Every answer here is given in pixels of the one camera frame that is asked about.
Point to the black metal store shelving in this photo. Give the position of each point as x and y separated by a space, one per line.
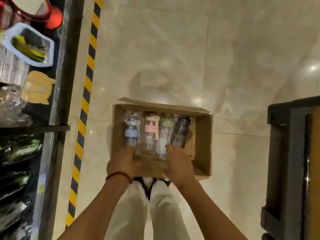
67 72

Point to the person's left hand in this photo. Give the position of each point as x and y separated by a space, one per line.
122 164

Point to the person's left forearm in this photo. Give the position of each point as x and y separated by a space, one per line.
95 214

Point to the person's black left shoe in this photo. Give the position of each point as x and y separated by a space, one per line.
141 181

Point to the red round mirror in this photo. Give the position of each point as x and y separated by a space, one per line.
53 18

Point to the person's right hand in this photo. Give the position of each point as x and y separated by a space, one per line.
180 167

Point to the person's light grey trousers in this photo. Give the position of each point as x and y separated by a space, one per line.
130 214

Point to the tan bear shaped item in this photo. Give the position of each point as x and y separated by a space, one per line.
37 89

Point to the person's right forearm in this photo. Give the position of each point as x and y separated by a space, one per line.
212 214

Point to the clear bagged dark item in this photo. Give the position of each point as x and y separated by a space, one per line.
12 107

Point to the brown cardboard box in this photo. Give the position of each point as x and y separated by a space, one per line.
202 147

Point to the black wooden display stand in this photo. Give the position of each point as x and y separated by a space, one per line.
287 159

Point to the stack of clear plastic packs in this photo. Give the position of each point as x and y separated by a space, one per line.
12 69

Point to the white blue framed mirror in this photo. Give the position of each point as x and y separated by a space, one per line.
30 44

